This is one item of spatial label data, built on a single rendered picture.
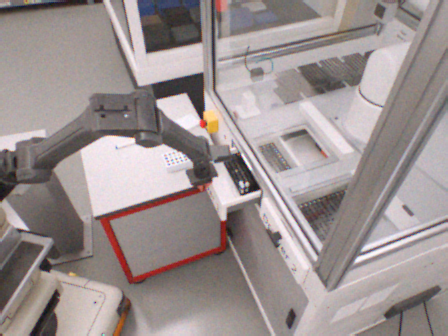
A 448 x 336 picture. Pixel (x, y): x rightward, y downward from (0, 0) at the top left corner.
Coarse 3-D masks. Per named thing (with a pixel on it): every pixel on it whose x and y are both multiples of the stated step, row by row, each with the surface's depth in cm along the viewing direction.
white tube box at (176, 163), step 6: (162, 156) 156; (168, 156) 156; (180, 156) 156; (168, 162) 154; (174, 162) 154; (180, 162) 154; (186, 162) 154; (168, 168) 153; (174, 168) 154; (180, 168) 156
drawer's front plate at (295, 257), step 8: (264, 200) 124; (264, 208) 126; (272, 208) 122; (272, 216) 120; (272, 224) 123; (280, 224) 118; (280, 232) 117; (280, 240) 120; (288, 240) 114; (280, 248) 122; (288, 248) 115; (296, 248) 112; (288, 256) 117; (296, 256) 111; (288, 264) 119; (296, 264) 113; (304, 264) 109; (296, 272) 115; (304, 272) 109; (296, 280) 116; (304, 280) 115
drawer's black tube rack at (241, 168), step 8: (232, 160) 141; (240, 160) 141; (232, 168) 142; (240, 168) 138; (232, 176) 139; (240, 176) 135; (248, 176) 135; (256, 184) 133; (240, 192) 134; (248, 192) 135
